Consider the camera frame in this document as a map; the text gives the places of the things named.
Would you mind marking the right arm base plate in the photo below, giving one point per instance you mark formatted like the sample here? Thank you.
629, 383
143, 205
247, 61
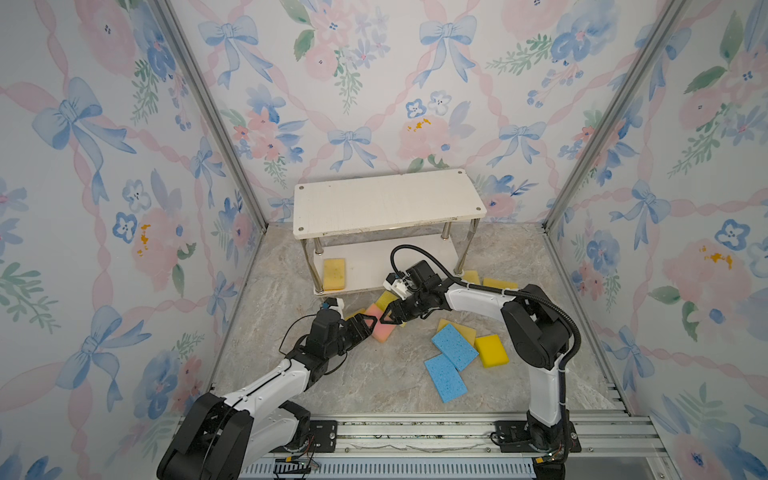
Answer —
520, 436

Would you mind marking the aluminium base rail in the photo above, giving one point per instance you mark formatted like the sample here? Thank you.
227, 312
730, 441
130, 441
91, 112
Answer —
457, 446

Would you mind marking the aluminium frame post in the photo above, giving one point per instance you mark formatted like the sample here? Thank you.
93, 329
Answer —
659, 35
180, 47

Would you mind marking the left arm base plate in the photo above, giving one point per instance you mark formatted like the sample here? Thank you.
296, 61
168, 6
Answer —
316, 436

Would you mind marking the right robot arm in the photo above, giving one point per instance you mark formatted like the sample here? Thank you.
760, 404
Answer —
543, 336

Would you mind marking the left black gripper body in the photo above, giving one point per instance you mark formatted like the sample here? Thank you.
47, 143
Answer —
341, 341

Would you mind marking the lower blue sponge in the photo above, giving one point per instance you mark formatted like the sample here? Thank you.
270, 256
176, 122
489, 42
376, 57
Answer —
446, 378

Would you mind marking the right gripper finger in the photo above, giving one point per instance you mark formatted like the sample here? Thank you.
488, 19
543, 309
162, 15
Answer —
397, 304
400, 317

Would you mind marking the yellow sponge under blue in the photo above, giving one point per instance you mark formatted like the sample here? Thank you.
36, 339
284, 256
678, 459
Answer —
468, 333

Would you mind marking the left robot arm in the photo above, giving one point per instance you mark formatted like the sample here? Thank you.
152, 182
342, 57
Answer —
221, 435

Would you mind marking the right aluminium frame post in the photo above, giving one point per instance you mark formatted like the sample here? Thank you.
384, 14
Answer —
659, 35

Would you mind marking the white two-tier shelf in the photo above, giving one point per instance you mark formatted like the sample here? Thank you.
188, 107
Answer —
341, 208

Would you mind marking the dark yellow sponge centre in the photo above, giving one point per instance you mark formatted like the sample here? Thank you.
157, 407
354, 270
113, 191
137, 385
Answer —
499, 284

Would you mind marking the left aluminium frame post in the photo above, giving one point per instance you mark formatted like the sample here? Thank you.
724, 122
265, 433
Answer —
180, 47

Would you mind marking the yellow sponge beside pink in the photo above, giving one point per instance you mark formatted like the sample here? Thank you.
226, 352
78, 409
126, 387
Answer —
385, 299

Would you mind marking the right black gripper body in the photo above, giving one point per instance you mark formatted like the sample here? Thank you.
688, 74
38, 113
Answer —
416, 302

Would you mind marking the bright yellow sponge right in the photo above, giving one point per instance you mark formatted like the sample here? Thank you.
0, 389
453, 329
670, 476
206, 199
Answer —
491, 351

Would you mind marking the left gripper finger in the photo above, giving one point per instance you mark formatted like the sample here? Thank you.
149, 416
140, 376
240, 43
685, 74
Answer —
364, 323
354, 336

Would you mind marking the upper blue sponge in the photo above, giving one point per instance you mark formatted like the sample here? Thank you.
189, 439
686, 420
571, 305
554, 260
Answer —
455, 347

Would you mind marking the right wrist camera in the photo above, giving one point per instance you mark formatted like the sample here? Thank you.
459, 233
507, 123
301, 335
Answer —
401, 285

